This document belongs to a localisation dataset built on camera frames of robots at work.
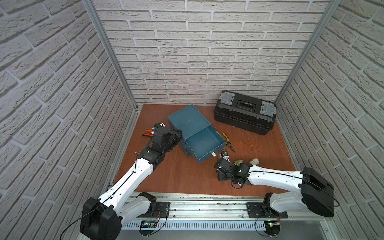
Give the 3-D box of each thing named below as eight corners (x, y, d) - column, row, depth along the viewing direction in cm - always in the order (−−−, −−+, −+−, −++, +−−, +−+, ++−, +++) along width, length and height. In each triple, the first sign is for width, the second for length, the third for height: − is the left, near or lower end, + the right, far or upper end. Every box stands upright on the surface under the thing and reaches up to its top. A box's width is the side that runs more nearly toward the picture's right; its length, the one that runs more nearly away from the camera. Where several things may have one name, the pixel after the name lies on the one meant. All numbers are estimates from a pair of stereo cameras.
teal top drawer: (199, 175, 86) (200, 160, 70) (185, 156, 94) (183, 139, 77) (222, 158, 93) (227, 141, 77) (208, 142, 100) (210, 124, 84)
